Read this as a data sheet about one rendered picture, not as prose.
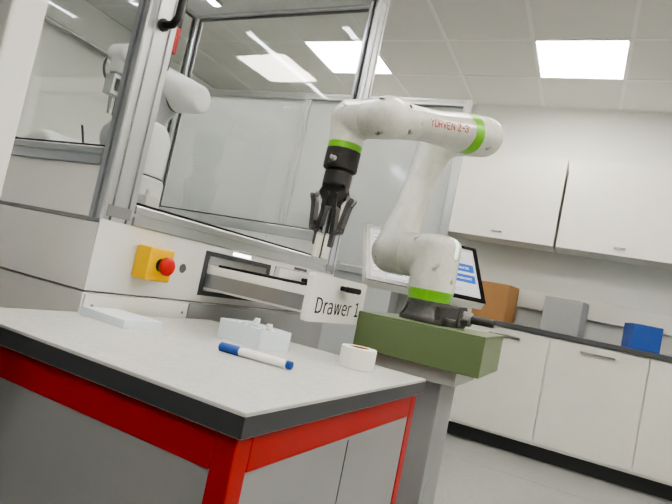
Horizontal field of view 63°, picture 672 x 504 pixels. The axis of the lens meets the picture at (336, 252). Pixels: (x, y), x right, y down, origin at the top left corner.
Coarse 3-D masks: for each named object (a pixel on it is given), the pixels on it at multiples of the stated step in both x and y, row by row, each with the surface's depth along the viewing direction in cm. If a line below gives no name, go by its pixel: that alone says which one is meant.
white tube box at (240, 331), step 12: (228, 324) 110; (240, 324) 107; (252, 324) 114; (228, 336) 109; (240, 336) 107; (252, 336) 105; (264, 336) 104; (276, 336) 107; (288, 336) 109; (264, 348) 105; (276, 348) 107
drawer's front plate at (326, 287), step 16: (320, 288) 125; (336, 288) 132; (304, 304) 122; (320, 304) 126; (336, 304) 133; (352, 304) 141; (304, 320) 122; (320, 320) 127; (336, 320) 134; (352, 320) 142
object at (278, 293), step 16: (208, 272) 138; (224, 272) 136; (240, 272) 134; (208, 288) 137; (224, 288) 135; (240, 288) 132; (256, 288) 130; (272, 288) 128; (288, 288) 127; (304, 288) 125; (272, 304) 128; (288, 304) 126
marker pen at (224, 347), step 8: (224, 344) 92; (232, 344) 92; (232, 352) 91; (240, 352) 91; (248, 352) 90; (256, 352) 90; (256, 360) 90; (264, 360) 89; (272, 360) 89; (280, 360) 88; (288, 360) 89; (288, 368) 88
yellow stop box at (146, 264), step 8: (144, 248) 116; (152, 248) 115; (160, 248) 118; (136, 256) 117; (144, 256) 116; (152, 256) 116; (160, 256) 118; (168, 256) 120; (136, 264) 116; (144, 264) 115; (152, 264) 116; (136, 272) 116; (144, 272) 115; (152, 272) 116; (152, 280) 117; (160, 280) 119; (168, 280) 121
